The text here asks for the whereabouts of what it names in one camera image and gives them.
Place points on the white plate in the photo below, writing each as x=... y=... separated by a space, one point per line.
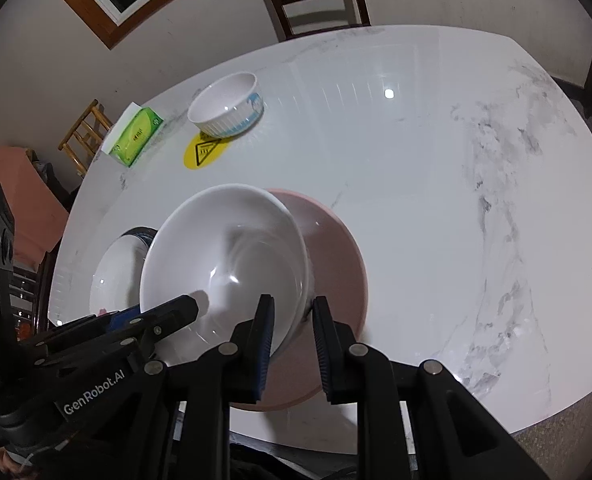
x=118 y=270

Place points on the white ribbed bowl blue print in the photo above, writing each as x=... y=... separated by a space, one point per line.
x=225 y=95

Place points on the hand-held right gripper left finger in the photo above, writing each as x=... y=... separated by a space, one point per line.
x=266 y=345

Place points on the pink bowl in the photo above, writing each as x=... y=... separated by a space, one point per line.
x=336 y=260

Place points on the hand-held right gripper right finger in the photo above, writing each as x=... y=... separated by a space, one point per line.
x=321 y=347

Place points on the dark cloth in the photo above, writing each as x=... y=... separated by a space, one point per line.
x=50 y=180

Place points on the wooden framed window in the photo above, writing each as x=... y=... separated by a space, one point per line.
x=83 y=5

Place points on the yellow round sticker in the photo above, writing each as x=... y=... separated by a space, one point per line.
x=200 y=155

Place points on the person's left hand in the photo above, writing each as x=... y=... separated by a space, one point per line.
x=10 y=462

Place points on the bamboo chair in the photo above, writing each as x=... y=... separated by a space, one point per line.
x=70 y=152

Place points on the green tissue box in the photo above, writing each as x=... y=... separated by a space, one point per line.
x=135 y=135

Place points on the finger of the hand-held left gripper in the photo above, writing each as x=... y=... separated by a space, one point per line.
x=123 y=319
x=170 y=312

